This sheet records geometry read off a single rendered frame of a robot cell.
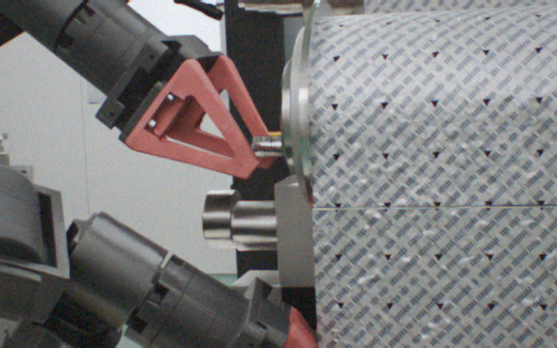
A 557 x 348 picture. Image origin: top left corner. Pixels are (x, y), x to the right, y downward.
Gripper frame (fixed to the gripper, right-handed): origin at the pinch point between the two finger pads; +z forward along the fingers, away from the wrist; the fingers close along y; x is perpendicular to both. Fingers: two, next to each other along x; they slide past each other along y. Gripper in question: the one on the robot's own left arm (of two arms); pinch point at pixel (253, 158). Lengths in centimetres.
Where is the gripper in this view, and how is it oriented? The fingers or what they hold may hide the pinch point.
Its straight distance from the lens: 78.9
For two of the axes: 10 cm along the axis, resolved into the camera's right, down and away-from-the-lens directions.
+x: 5.9, -7.8, -2.3
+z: 7.8, 6.2, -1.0
